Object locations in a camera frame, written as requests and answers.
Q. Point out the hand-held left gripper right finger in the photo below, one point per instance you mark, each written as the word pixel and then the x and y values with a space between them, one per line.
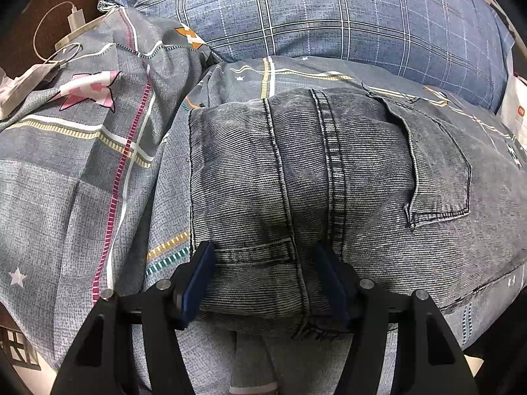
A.
pixel 331 286

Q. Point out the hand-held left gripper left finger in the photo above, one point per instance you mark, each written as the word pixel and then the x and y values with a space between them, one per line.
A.
pixel 199 282

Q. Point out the grey denim pants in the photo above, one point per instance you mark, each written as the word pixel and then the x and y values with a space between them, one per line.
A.
pixel 329 173

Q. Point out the grey patterned quilt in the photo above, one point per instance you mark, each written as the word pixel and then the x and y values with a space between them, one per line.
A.
pixel 61 173

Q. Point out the white cloth at left edge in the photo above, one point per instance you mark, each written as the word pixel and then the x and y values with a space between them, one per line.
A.
pixel 24 84

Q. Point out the blue plaid pillow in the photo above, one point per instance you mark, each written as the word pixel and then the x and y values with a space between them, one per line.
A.
pixel 329 16

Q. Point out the white charger adapter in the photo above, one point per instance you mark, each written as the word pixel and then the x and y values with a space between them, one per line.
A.
pixel 77 18

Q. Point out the brown wooden bedside table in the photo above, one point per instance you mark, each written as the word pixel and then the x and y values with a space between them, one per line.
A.
pixel 24 20

